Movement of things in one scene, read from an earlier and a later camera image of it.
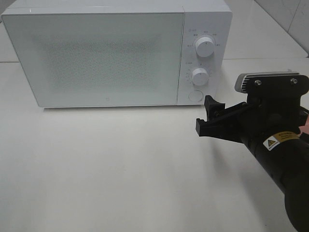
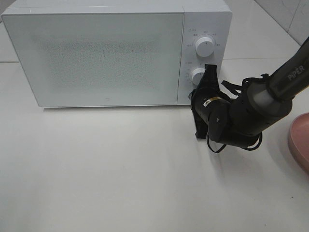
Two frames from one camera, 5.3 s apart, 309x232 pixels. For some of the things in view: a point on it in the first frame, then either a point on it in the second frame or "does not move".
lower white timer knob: (200, 77) does not move
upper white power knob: (204, 47) does not move
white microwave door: (89, 60) does not move
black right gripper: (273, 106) to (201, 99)
